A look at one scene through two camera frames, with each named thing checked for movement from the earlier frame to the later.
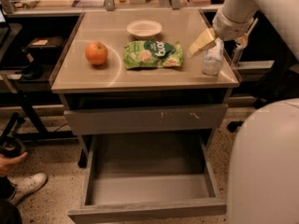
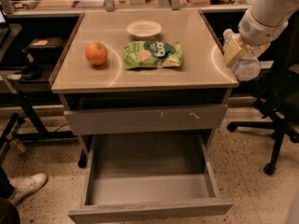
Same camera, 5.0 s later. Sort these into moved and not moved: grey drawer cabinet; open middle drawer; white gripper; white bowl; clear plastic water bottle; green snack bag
Moved: clear plastic water bottle; white gripper
Not moved: open middle drawer; green snack bag; white bowl; grey drawer cabinet
